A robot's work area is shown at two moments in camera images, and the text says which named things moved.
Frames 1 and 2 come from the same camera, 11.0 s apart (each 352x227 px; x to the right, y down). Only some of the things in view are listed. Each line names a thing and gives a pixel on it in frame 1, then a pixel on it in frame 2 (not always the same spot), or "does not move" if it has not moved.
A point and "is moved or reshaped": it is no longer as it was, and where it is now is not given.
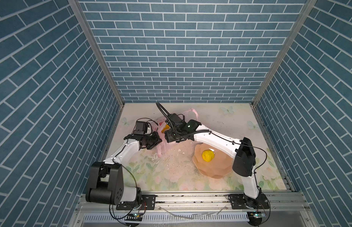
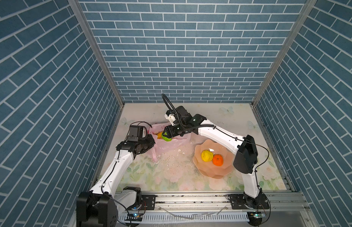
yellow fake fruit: (208, 155) does not move
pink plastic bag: (157, 124) is moved or reshaped
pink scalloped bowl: (221, 166) does not move
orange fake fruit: (167, 127) is moved or reshaped
